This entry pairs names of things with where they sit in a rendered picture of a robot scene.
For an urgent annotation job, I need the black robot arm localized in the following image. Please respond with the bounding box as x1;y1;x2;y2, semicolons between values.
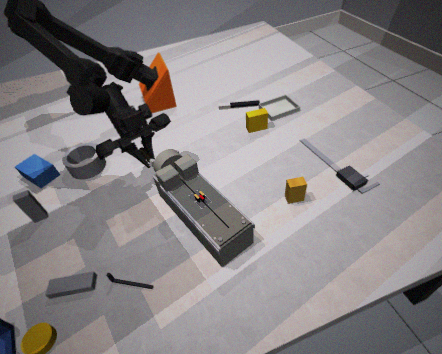
3;0;159;134

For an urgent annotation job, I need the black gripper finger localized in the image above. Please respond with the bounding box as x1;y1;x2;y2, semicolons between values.
120;142;150;168
141;132;155;159

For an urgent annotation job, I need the yellow round disc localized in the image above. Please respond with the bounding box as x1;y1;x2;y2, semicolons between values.
20;323;57;354

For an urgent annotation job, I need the blue rectangular block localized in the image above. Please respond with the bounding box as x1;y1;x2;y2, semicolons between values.
15;154;60;188

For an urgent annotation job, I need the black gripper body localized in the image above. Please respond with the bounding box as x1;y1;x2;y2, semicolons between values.
95;104;171;160

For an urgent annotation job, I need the grey hollow cylinder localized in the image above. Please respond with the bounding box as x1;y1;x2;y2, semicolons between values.
62;143;106;180

